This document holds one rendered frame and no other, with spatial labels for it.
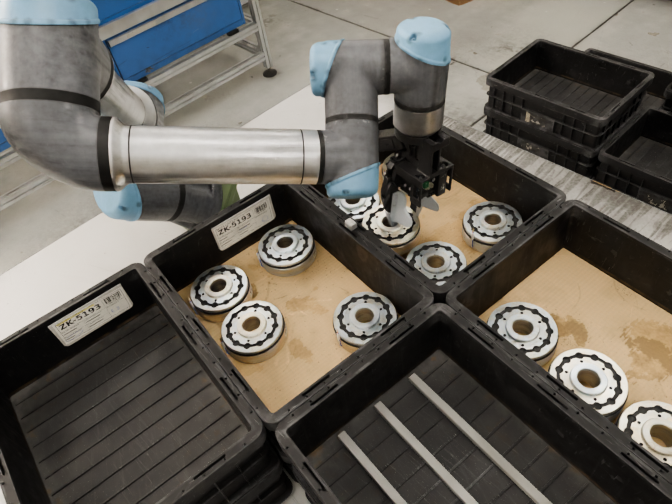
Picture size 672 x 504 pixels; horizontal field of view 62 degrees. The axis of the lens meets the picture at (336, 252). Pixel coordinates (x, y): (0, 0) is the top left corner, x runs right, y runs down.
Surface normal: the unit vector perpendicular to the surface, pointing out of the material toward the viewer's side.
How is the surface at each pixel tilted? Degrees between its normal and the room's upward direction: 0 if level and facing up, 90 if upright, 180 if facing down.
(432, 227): 0
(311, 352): 0
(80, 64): 76
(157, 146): 40
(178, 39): 90
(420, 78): 87
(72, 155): 63
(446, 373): 0
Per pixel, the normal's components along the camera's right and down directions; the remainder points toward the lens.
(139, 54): 0.69, 0.48
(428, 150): -0.80, 0.45
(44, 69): 0.36, 0.00
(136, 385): -0.13, -0.66
